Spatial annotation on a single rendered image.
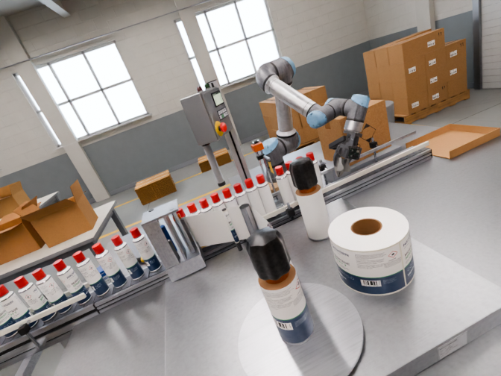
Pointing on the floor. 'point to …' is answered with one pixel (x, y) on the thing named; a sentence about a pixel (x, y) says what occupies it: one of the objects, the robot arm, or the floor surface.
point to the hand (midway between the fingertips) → (338, 174)
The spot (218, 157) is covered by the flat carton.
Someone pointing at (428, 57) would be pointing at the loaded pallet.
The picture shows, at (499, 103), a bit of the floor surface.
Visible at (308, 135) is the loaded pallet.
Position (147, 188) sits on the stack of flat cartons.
